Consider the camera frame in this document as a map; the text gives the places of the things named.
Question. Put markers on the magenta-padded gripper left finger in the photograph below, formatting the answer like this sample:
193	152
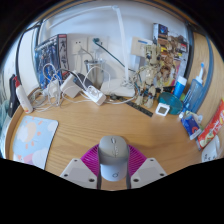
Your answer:
78	173

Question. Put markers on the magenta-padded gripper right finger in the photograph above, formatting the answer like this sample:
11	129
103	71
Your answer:
148	172

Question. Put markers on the grey computer mouse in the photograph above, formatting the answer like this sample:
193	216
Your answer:
113	156

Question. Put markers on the sun and clouds mouse pad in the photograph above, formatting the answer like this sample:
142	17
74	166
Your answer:
33	140

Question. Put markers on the blue tissue pack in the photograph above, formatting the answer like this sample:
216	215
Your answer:
191	126

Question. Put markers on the black ruler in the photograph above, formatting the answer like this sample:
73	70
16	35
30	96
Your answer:
140	108

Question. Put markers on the small white square clock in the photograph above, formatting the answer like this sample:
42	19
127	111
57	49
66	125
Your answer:
162	109

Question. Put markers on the white mug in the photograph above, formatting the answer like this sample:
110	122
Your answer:
211	151

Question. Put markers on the teal round dish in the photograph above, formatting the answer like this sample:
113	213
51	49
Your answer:
171	101

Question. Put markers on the red chips can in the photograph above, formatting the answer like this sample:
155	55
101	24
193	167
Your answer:
213	126

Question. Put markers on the white power strip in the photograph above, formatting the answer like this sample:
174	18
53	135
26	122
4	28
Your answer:
96	95

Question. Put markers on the white power adapter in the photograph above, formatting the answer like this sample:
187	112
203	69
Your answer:
70	86

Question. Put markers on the white multiport charger block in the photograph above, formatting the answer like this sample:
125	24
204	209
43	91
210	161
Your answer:
53	88

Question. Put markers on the blue and white cylinder bottle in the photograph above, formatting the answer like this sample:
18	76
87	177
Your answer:
180	88

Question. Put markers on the white pump bottle red cap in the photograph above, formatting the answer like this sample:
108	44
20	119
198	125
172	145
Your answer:
24	100

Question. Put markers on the wooden tree figure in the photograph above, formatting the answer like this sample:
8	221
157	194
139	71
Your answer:
149	80

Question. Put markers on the light checked bedding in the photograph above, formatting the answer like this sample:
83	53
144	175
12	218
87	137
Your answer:
3	116

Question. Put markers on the clear glass jar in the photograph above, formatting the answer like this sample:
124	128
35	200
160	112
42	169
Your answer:
96	73

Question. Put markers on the robot model kit box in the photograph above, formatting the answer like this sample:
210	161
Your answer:
50	60

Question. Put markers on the colourful printed boxes stack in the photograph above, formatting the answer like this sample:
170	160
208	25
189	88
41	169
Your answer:
173	43

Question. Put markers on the white wall note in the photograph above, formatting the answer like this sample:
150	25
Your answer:
140	46

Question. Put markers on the white wall socket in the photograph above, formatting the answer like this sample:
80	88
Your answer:
78	45
102	45

